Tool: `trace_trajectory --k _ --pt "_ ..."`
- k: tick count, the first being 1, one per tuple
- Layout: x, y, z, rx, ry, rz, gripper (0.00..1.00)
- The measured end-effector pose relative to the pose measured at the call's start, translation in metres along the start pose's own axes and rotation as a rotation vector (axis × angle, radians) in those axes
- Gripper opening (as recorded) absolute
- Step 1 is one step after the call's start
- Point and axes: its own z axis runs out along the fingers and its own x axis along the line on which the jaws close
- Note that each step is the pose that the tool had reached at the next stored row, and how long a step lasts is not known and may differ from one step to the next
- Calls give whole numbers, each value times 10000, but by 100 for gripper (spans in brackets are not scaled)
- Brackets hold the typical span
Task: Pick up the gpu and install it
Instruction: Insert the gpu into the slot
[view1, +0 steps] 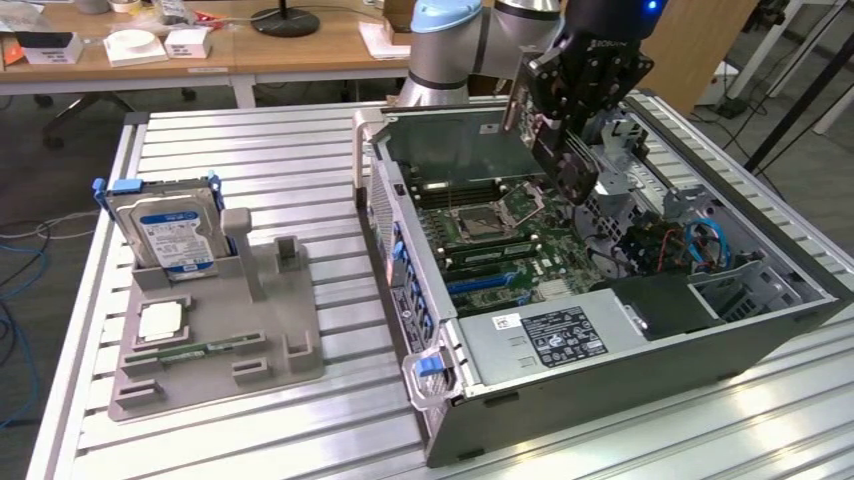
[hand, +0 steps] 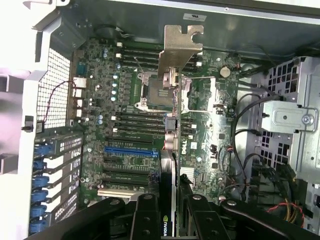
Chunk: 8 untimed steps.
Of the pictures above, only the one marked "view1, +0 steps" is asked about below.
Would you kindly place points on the black graphics card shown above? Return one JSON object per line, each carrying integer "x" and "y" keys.
{"x": 568, "y": 170}

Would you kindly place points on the grey plastic parts rack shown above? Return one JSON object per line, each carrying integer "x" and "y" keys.
{"x": 221, "y": 320}

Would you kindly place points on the blue case latch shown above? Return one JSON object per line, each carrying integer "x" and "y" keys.
{"x": 429, "y": 365}

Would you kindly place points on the metal socket cover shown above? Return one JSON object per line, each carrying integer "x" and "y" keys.
{"x": 524, "y": 202}

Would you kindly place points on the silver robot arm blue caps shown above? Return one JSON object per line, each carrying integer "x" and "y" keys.
{"x": 441, "y": 55}

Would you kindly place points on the brown cardboard box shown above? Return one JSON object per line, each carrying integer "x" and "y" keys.
{"x": 397, "y": 12}

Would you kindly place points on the white box black lid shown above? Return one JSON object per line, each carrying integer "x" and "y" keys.
{"x": 50, "y": 50}

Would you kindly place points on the silver CPU chip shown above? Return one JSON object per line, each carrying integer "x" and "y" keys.
{"x": 161, "y": 322}

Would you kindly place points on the grey power supply unit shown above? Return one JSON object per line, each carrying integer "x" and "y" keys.
{"x": 494, "y": 350}

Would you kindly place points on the white paper booklet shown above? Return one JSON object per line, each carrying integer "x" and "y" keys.
{"x": 383, "y": 42}

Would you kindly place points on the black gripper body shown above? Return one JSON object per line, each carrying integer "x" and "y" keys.
{"x": 601, "y": 65}

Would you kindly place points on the silver chipset heatsink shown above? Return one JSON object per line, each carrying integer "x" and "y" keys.
{"x": 554, "y": 290}

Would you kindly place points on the hard disk in blue caddy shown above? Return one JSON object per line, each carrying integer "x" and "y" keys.
{"x": 167, "y": 235}

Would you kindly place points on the black stand pole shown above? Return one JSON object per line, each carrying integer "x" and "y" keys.
{"x": 801, "y": 110}

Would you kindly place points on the grey metal disk bay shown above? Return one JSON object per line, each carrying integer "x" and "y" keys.
{"x": 768, "y": 290}

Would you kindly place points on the wooden cabinet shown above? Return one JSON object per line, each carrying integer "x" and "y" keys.
{"x": 694, "y": 45}

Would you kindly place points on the grey cup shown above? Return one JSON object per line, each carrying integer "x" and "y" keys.
{"x": 93, "y": 6}

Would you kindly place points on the small white box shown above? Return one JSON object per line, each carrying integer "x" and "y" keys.
{"x": 189, "y": 44}

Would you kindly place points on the wooden desk white frame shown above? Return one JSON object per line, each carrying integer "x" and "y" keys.
{"x": 301, "y": 55}

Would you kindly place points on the black round lamp base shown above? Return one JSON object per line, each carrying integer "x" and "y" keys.
{"x": 286, "y": 22}

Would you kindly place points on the black plastic shroud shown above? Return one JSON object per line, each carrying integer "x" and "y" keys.
{"x": 668, "y": 305}

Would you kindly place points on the grey metal drive cage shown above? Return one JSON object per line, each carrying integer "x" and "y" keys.
{"x": 614, "y": 210}

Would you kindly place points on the orange box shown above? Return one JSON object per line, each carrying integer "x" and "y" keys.
{"x": 10, "y": 52}

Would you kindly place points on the green RAM stick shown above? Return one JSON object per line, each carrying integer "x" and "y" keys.
{"x": 194, "y": 352}

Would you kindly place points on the green motherboard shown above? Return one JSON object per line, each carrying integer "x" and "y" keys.
{"x": 554, "y": 240}

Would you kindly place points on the white table frame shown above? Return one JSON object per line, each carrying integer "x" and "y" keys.
{"x": 834, "y": 112}

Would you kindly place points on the open dark grey PC case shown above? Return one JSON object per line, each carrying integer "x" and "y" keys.
{"x": 601, "y": 400}

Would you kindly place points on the blue expansion slot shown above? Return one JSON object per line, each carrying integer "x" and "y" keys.
{"x": 481, "y": 284}

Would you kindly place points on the white square tray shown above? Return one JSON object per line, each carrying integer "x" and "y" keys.
{"x": 137, "y": 47}

